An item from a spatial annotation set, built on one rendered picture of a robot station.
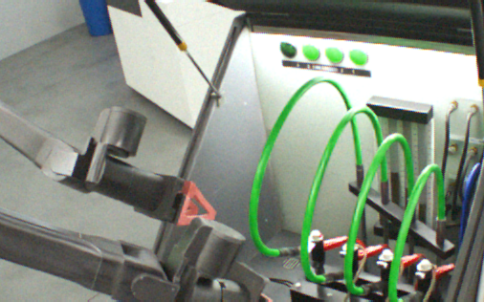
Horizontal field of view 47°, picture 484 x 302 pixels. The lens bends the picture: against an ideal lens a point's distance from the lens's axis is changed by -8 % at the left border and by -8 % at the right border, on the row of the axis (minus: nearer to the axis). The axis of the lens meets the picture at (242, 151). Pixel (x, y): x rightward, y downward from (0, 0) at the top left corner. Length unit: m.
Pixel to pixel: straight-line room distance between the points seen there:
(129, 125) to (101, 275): 0.24
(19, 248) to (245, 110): 0.87
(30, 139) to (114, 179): 0.21
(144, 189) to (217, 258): 0.18
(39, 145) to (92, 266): 0.30
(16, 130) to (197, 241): 0.42
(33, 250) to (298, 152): 0.93
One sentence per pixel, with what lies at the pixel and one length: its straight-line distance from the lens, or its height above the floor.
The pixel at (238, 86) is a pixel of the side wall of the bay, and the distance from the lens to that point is 1.41.
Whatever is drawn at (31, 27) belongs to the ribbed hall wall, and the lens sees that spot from 7.85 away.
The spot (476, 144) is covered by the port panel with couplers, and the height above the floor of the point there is 1.21.
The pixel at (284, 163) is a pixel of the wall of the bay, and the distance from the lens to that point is 1.54.
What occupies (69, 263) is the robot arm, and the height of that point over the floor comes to 1.44.
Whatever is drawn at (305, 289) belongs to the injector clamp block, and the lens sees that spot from 1.26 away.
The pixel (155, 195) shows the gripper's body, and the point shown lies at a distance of 0.86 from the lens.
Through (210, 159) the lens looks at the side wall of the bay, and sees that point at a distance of 1.37.
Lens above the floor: 1.84
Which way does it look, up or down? 29 degrees down
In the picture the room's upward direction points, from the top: 11 degrees counter-clockwise
